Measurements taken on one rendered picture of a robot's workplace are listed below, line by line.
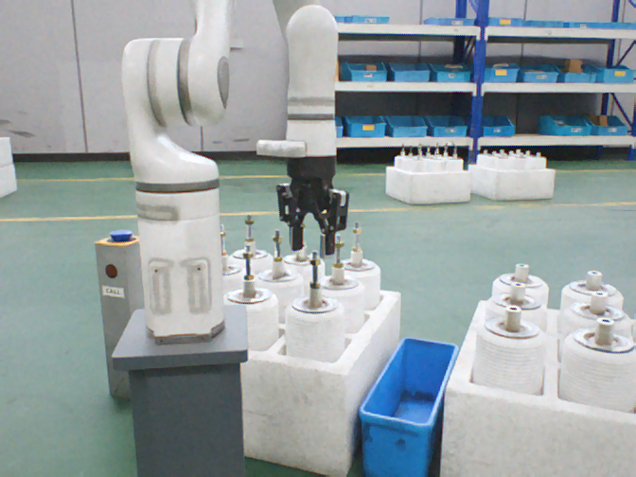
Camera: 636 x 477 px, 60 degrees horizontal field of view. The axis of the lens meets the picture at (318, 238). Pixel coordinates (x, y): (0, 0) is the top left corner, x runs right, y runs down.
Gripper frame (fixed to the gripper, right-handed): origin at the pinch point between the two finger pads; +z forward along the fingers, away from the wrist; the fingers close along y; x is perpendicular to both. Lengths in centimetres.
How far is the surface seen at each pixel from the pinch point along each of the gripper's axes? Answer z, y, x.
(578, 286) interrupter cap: 9.5, -26.0, -40.0
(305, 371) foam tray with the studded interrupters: 17.7, -4.6, 5.6
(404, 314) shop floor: 34, 26, -60
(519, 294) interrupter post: 8.2, -22.7, -24.2
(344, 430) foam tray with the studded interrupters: 26.3, -10.1, 2.7
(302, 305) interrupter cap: 9.6, 0.7, 1.4
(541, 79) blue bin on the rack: -56, 201, -509
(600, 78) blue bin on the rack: -57, 164, -566
